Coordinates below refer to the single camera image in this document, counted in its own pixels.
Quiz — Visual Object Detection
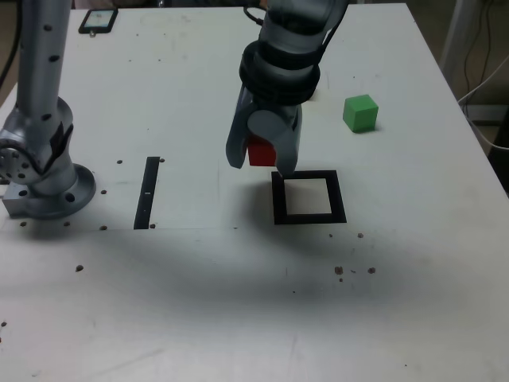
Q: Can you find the black tape square outline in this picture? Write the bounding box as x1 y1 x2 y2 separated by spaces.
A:
270 170 348 226

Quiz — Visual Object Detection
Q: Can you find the white cable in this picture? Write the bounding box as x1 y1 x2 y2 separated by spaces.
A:
457 54 509 105
468 115 509 151

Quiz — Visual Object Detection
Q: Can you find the dark hanging cable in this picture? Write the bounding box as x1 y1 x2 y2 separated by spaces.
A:
463 0 495 95

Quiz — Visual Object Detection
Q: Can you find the black tape strip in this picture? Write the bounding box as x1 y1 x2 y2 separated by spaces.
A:
133 156 161 231

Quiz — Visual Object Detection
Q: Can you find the green cube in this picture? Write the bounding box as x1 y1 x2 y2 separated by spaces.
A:
342 94 379 134

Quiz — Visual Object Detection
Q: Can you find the black smartphone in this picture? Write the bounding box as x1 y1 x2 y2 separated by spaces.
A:
78 8 119 35

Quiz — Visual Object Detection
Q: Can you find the red cube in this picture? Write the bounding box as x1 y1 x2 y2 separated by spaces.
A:
246 136 278 167

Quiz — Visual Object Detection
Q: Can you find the black camera cable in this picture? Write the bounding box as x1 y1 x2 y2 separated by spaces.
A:
243 5 266 27

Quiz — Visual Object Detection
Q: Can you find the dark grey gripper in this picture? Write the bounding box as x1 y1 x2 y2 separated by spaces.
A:
224 84 304 178

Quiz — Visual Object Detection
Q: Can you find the white frame post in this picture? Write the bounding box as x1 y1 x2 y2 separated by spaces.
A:
439 0 484 87

